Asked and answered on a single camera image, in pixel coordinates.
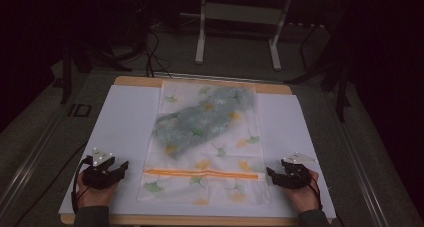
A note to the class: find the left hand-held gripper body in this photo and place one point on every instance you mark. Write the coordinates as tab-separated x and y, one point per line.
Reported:
98	173

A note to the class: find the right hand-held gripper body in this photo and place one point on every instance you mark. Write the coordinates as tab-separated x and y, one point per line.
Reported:
295	173

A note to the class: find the leaf-print mesh laundry bag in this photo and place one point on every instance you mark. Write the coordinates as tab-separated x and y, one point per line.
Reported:
206	180

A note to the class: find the grey-green garment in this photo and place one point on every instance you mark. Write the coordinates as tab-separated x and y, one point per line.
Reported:
200	120

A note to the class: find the person's left hand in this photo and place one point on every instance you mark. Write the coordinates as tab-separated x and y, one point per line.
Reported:
94	196

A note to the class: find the person's right hand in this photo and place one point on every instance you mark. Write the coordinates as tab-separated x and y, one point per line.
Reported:
304	196

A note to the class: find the white table mat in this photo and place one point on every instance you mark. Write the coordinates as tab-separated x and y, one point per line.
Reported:
126	120

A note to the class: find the black tripod stand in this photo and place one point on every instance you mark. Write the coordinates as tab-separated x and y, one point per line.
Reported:
333	70

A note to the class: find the black stand legs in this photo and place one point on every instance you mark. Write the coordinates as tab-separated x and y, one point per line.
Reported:
86	60

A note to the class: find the white metal stand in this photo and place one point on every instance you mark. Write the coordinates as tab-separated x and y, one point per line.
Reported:
240	20

